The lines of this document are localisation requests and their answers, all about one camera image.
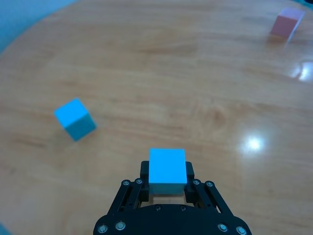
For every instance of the blue cube block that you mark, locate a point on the blue cube block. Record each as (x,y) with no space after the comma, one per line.
(167,169)
(74,120)

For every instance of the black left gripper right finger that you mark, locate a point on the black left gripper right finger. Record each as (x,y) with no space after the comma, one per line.
(203,193)

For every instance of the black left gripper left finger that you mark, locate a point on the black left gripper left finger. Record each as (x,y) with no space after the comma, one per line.
(133,193)

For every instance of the pink cube block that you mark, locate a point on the pink cube block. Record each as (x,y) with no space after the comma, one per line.
(286,24)

